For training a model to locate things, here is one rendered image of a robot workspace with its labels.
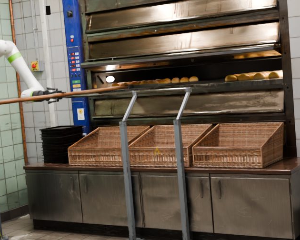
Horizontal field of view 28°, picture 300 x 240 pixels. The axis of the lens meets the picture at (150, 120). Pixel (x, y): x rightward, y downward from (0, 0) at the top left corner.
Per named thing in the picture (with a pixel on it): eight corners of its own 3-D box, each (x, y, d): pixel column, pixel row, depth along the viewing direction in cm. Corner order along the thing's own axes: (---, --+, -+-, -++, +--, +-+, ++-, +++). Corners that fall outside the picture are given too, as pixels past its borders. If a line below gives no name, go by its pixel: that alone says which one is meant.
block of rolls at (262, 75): (250, 78, 545) (250, 72, 545) (302, 75, 520) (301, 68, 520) (223, 82, 494) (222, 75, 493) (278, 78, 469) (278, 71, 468)
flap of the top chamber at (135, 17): (87, 34, 541) (89, 13, 546) (277, 9, 448) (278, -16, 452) (84, 32, 538) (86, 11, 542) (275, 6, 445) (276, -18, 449)
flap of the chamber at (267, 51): (80, 67, 532) (94, 71, 549) (273, 49, 438) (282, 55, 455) (80, 65, 532) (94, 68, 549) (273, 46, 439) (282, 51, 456)
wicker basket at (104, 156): (101, 156, 547) (98, 126, 545) (154, 156, 518) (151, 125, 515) (67, 165, 506) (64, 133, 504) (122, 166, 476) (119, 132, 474)
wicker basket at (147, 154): (156, 156, 516) (154, 125, 513) (216, 156, 487) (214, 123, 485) (126, 166, 474) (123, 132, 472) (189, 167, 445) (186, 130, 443)
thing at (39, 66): (36, 71, 579) (35, 61, 578) (44, 70, 573) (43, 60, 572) (31, 71, 572) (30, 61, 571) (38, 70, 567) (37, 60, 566)
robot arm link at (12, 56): (-5, 45, 479) (6, 37, 477) (0, 46, 492) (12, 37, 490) (7, 64, 479) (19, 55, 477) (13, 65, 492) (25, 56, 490)
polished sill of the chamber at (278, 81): (96, 95, 552) (95, 90, 551) (285, 83, 458) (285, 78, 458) (92, 95, 547) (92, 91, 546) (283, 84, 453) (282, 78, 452)
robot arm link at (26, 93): (19, 105, 475) (16, 92, 472) (29, 100, 485) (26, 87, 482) (33, 105, 467) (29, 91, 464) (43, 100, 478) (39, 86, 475)
